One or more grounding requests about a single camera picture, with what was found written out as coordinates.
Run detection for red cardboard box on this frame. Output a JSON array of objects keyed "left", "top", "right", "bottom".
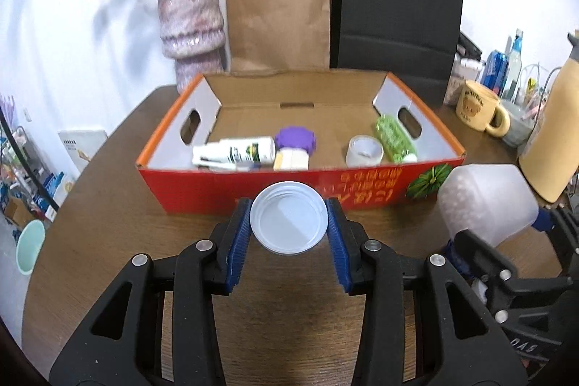
[{"left": 136, "top": 71, "right": 466, "bottom": 215}]

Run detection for teal waste bin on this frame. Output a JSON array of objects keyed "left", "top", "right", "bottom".
[{"left": 17, "top": 220, "right": 47, "bottom": 276}]

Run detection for yellow bear mug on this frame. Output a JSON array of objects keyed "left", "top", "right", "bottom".
[{"left": 455, "top": 80, "right": 511, "bottom": 137}]

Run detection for green plastic bottle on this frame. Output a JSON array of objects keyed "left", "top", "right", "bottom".
[{"left": 375, "top": 115, "right": 418, "bottom": 164}]

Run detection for small cream white box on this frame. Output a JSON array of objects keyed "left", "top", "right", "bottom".
[{"left": 274, "top": 148, "right": 310, "bottom": 171}]

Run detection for blue drink can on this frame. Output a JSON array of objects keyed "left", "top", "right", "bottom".
[{"left": 482, "top": 50, "right": 510, "bottom": 97}]

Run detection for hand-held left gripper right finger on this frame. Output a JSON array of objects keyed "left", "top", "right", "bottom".
[{"left": 326, "top": 198, "right": 528, "bottom": 386}]

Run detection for cream thermos jug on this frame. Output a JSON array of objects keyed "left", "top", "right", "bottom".
[{"left": 518, "top": 31, "right": 579, "bottom": 203}]

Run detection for small brown cardboard box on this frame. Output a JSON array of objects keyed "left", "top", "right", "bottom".
[{"left": 4, "top": 198, "right": 34, "bottom": 228}]

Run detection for clear tape roll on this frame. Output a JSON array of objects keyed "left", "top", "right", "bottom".
[{"left": 347, "top": 135, "right": 384, "bottom": 165}]

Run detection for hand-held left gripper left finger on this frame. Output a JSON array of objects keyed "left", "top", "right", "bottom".
[{"left": 49, "top": 198, "right": 254, "bottom": 386}]

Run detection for black paper bag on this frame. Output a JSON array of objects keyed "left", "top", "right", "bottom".
[{"left": 330, "top": 0, "right": 465, "bottom": 106}]

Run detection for pink textured vase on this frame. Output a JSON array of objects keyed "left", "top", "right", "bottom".
[{"left": 156, "top": 0, "right": 225, "bottom": 94}]

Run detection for metal wire rack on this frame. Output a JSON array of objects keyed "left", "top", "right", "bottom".
[{"left": 520, "top": 63, "right": 553, "bottom": 120}]

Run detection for cluttered storage shelf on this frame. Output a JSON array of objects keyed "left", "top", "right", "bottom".
[{"left": 0, "top": 97, "right": 75, "bottom": 224}]

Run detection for white carton box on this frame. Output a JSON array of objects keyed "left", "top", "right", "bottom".
[{"left": 58, "top": 128, "right": 109, "bottom": 174}]

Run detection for purple gear-shaped lid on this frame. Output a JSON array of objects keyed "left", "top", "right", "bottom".
[{"left": 275, "top": 126, "right": 317, "bottom": 154}]

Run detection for clear bottle with blue cap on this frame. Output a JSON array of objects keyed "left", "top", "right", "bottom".
[{"left": 502, "top": 29, "right": 524, "bottom": 102}]

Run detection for white round lid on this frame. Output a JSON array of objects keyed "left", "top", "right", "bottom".
[{"left": 250, "top": 182, "right": 327, "bottom": 255}]

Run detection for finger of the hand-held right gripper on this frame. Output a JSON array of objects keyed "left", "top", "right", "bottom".
[
  {"left": 443, "top": 229, "right": 525, "bottom": 301},
  {"left": 533, "top": 205, "right": 579, "bottom": 278}
]

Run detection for grey cup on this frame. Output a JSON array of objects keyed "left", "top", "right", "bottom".
[{"left": 500, "top": 100, "right": 539, "bottom": 148}]

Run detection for translucent plastic container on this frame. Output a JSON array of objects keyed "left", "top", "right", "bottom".
[{"left": 436, "top": 164, "right": 540, "bottom": 251}]

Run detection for white bottle with label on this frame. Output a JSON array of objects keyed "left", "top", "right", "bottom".
[{"left": 192, "top": 136, "right": 276, "bottom": 170}]

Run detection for clear bag with black handles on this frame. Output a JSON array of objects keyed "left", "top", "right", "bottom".
[{"left": 445, "top": 31, "right": 482, "bottom": 106}]

